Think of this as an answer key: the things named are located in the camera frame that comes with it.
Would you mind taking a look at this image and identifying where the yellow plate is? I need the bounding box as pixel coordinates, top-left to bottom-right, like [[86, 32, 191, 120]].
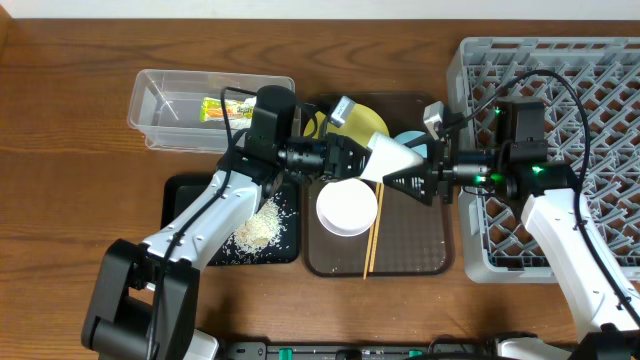
[[303, 98, 390, 148]]

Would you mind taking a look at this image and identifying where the brown serving tray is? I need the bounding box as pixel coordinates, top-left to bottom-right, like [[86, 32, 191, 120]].
[[302, 92, 455, 278]]

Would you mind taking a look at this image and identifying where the white bowl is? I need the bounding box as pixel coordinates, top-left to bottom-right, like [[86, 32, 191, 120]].
[[316, 179, 378, 237]]

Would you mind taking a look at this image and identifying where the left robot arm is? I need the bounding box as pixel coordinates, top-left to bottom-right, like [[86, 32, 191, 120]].
[[81, 85, 371, 359]]

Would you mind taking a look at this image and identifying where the rice pile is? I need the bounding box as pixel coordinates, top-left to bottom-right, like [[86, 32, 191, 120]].
[[219, 197, 296, 264]]

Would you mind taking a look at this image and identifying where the grey dishwasher rack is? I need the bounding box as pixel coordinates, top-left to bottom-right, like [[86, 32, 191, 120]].
[[446, 37, 639, 283]]

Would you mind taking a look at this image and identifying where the black food waste tray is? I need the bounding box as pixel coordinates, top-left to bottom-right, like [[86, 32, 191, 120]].
[[161, 173, 301, 266]]

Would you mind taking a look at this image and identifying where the light blue bowl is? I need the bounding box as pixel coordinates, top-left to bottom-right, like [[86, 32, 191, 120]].
[[394, 130, 431, 158]]

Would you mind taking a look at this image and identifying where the green orange snack wrapper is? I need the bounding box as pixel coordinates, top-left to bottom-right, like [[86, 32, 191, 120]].
[[200, 97, 256, 122]]

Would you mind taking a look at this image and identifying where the wooden chopstick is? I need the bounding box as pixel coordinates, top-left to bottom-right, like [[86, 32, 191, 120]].
[[367, 184, 385, 274], [362, 183, 381, 280]]

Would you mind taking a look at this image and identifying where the clear plastic waste bin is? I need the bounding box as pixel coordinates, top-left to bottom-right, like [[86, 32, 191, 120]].
[[128, 69, 295, 154]]

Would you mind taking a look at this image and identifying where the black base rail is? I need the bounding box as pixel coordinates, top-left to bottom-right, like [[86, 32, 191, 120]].
[[214, 338, 497, 360]]

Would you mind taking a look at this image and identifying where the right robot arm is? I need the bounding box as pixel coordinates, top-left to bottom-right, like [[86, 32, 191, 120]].
[[383, 97, 639, 359]]

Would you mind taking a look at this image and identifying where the white cup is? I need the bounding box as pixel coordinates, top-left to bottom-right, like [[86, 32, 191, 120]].
[[360, 132, 427, 183]]

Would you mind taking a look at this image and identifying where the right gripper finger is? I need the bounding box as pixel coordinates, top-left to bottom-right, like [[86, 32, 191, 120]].
[[383, 164, 433, 206], [402, 130, 434, 148]]

